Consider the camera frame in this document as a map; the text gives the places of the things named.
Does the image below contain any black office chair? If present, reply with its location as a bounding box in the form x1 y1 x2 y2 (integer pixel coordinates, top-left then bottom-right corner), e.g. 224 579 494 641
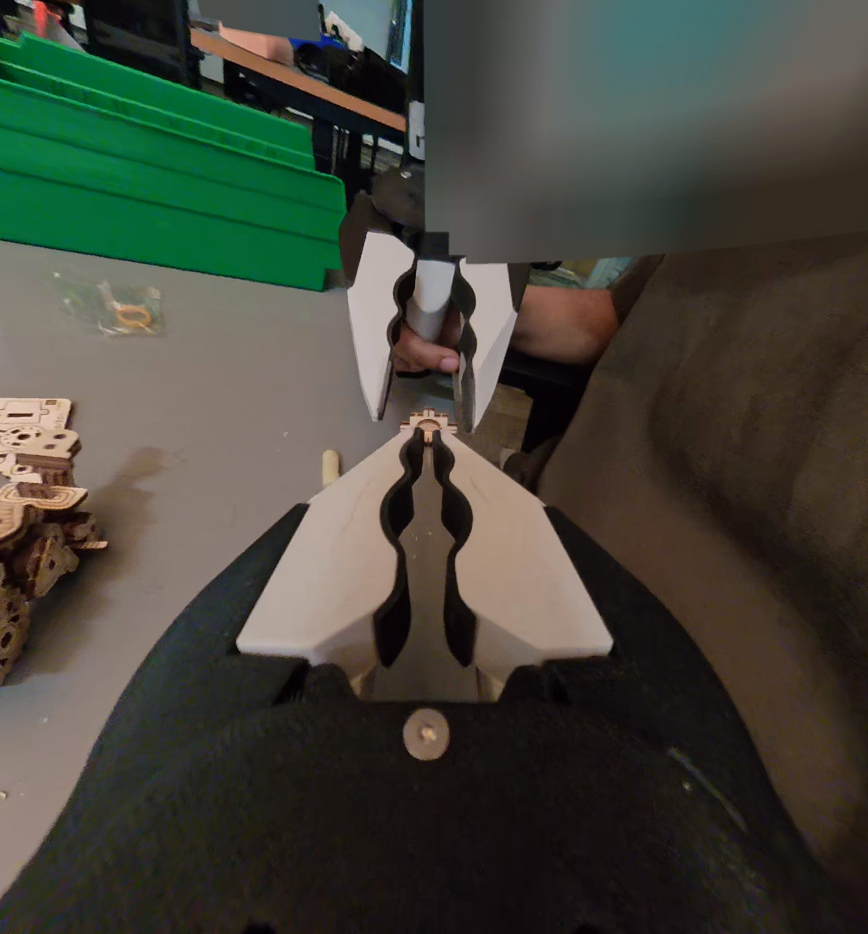
498 350 597 453

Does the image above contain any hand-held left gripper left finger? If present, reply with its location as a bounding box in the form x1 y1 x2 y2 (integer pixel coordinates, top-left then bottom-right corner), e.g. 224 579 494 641
235 427 424 694

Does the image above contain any person's right forearm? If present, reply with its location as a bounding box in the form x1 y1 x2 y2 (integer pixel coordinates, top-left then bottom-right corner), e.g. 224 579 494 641
510 281 619 366

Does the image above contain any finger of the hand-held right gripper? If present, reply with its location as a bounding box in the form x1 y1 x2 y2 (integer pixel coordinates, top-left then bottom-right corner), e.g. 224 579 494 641
452 259 519 435
346 232 418 424

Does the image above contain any green plastic bin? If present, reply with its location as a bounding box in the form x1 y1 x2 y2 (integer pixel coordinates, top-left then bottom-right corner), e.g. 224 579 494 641
0 15 349 293

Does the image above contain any small wooden gear piece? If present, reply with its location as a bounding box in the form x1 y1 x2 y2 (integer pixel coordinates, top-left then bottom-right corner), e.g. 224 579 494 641
408 407 451 446

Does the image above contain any wooden top table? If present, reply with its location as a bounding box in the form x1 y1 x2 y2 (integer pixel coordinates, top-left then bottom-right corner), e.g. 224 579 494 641
189 28 410 191

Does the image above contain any grey desk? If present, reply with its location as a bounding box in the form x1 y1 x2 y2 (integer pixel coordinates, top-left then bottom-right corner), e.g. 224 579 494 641
0 235 533 928

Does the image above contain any clear bag of rubber bands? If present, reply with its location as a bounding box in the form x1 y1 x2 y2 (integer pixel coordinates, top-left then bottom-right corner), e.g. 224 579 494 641
58 277 166 338

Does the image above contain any person's brown shirt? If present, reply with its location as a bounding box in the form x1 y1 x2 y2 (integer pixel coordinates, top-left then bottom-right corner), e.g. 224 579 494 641
536 233 868 934

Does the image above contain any assembled wooden mechanical model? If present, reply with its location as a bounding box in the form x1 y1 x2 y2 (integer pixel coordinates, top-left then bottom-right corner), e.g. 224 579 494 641
0 478 109 701

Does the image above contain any wooden sheet with round holes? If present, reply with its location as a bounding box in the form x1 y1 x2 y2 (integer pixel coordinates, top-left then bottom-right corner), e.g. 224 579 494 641
0 397 82 483

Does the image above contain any person's right hand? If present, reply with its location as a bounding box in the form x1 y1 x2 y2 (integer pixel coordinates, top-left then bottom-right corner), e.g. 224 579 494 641
392 320 464 377

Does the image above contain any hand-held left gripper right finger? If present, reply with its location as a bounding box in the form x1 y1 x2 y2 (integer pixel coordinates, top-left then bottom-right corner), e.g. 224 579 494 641
433 429 615 699

